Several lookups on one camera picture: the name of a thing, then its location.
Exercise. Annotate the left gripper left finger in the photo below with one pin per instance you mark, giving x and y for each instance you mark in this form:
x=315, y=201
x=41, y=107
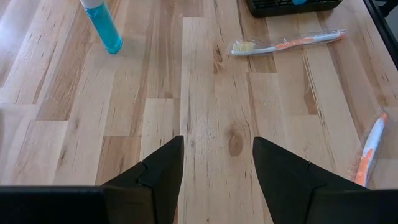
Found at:
x=161, y=174

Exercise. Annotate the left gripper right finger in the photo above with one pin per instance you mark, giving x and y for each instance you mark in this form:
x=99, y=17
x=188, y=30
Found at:
x=280, y=174

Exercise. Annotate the orange toothbrush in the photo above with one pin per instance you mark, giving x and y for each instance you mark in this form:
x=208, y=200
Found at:
x=292, y=43
x=371, y=146

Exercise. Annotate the blue mouthwash bottle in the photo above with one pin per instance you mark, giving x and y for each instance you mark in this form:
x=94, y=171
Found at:
x=299, y=2
x=104, y=28

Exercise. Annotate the black mesh basket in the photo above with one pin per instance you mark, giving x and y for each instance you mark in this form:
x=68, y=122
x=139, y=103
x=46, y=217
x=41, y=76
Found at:
x=280, y=11

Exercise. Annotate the black aluminium table frame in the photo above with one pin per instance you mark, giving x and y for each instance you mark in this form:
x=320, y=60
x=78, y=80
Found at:
x=384, y=31

